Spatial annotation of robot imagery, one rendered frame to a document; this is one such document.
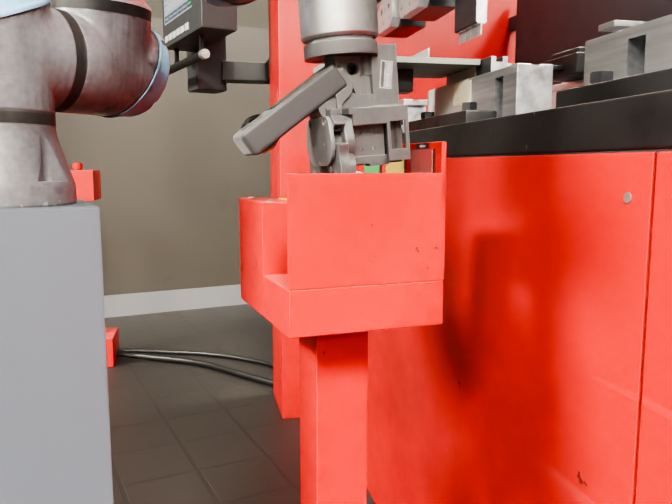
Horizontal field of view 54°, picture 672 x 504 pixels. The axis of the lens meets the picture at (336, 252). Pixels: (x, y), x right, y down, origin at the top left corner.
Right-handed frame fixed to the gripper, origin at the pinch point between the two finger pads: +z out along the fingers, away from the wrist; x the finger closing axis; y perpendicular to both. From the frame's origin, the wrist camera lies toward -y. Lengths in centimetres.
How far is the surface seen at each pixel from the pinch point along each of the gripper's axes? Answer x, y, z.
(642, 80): -10.8, 28.7, -14.3
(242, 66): 192, 39, -43
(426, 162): -2.3, 9.5, -8.1
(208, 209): 316, 41, 20
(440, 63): 41, 37, -23
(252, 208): 8.3, -6.1, -4.5
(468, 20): 47, 47, -31
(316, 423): 2.2, -2.9, 18.4
